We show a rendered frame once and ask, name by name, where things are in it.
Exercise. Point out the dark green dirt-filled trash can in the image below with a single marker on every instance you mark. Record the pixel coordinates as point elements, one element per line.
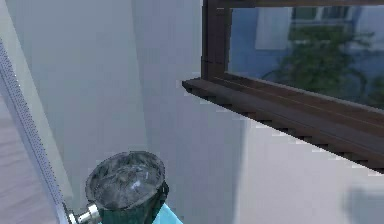
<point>125,186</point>

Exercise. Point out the dark wood framed window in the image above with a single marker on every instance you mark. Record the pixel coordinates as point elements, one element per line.
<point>290,100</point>

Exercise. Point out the light blue flat object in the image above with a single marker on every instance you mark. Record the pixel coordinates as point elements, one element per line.
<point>166,216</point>

